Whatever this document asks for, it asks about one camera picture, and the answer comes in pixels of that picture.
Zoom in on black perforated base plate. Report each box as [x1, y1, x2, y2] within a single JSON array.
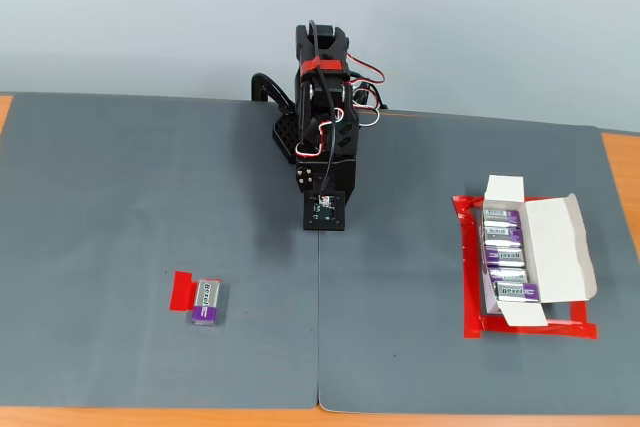
[[270, 113, 301, 165]]

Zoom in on red tape band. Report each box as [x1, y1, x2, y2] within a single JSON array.
[[300, 59, 350, 76]]

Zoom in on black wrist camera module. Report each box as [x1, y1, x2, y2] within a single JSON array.
[[302, 189, 348, 233]]

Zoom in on red tape frame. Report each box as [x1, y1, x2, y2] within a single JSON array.
[[451, 193, 600, 341]]

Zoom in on white cardboard box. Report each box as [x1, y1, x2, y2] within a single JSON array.
[[481, 174, 599, 328]]

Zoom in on red white black servo wire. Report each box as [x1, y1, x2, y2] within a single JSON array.
[[351, 82, 386, 128], [345, 52, 387, 89], [294, 107, 347, 159]]

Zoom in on purple silver Bexel battery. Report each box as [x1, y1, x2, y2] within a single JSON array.
[[482, 207, 522, 229], [486, 266, 529, 286], [190, 278, 225, 327], [494, 281, 541, 305], [483, 225, 524, 248]]

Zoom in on black table clamp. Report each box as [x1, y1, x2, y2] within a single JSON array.
[[250, 72, 297, 119]]

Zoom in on gray table mat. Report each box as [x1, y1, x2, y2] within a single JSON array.
[[0, 91, 321, 411], [317, 107, 634, 416]]

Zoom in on batteries in box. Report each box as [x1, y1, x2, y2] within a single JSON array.
[[482, 244, 526, 270]]

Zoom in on red tape marker patch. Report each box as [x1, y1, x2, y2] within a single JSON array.
[[168, 270, 223, 314]]

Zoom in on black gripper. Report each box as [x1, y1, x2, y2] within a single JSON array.
[[294, 156, 359, 196]]

